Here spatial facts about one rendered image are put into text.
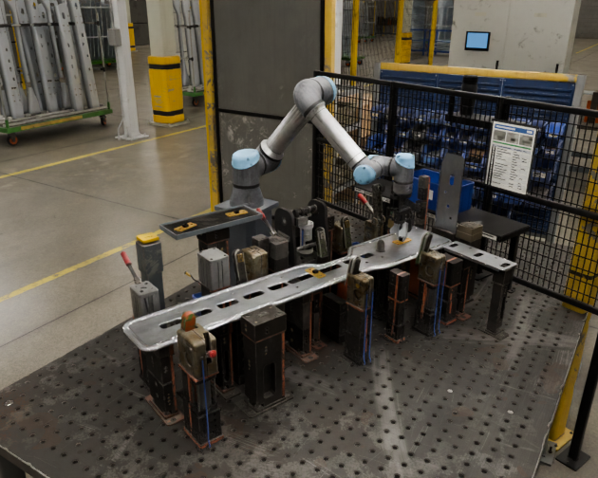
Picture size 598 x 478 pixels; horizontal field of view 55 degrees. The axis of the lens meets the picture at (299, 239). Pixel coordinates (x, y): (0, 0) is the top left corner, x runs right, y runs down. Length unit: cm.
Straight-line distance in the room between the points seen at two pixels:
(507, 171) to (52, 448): 206
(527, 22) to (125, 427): 785
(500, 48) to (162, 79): 517
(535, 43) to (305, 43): 487
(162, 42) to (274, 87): 522
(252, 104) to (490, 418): 354
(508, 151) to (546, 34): 620
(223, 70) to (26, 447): 374
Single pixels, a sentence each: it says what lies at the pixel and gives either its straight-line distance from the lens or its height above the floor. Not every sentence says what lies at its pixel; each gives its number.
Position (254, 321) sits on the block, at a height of 103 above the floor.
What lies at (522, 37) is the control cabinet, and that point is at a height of 149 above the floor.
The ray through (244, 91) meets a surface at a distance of 494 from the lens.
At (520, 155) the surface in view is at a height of 132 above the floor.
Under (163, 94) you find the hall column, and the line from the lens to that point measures 982.
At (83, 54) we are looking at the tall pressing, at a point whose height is 114.
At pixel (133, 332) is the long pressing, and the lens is 181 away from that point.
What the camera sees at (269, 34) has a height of 169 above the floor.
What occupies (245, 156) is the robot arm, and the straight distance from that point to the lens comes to 242.
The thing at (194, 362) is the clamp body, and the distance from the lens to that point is 163.
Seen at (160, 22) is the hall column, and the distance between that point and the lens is 977.
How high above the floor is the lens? 192
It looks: 23 degrees down
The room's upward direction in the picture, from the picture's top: straight up
